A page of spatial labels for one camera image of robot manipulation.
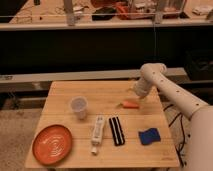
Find orange toy pepper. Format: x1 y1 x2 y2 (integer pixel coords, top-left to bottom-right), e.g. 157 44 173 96
118 100 139 109

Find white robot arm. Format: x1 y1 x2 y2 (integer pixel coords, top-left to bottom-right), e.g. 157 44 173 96
133 63 213 171

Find clear plastic cup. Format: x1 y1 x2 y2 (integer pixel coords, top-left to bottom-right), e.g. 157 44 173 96
70 96 88 119

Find wooden table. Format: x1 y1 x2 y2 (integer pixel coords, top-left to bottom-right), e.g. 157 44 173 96
36 81 179 171

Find black white striped block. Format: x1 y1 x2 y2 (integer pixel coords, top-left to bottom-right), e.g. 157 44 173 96
109 117 125 146

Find blue sponge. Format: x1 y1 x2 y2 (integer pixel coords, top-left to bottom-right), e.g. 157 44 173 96
139 128 161 145

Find orange plate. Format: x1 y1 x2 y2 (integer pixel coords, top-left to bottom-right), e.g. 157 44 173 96
32 125 72 165

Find cluttered background shelf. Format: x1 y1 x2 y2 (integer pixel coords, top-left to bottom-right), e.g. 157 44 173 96
0 0 213 30

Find black cables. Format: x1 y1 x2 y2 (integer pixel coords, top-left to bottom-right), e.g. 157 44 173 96
163 103 193 168

